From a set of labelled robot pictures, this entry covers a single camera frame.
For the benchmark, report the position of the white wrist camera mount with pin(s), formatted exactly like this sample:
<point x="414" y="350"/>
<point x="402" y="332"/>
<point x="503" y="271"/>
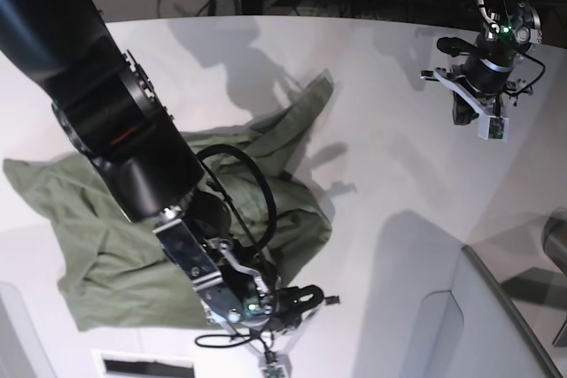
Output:
<point x="274" y="363"/>
<point x="471" y="106"/>

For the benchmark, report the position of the grey metal stand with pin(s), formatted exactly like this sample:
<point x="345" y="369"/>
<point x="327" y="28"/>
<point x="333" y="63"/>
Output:
<point x="527" y="262"/>

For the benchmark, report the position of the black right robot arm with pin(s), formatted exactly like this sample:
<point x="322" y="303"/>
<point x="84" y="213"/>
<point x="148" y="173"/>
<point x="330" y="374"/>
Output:
<point x="88" y="86"/>

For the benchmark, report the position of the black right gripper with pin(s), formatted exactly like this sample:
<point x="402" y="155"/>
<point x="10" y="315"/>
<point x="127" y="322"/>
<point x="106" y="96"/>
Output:
<point x="284" y="309"/>

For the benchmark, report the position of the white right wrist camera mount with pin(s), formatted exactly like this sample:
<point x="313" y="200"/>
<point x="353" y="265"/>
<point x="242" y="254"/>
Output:
<point x="274" y="363"/>

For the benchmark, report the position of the green t-shirt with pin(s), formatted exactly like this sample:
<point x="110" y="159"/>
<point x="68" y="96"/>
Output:
<point x="117" y="274"/>

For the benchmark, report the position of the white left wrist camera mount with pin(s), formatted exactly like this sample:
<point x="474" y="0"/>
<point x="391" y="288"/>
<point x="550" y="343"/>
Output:
<point x="471" y="106"/>

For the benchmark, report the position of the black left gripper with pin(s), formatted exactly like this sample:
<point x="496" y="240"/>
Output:
<point x="479" y="83"/>

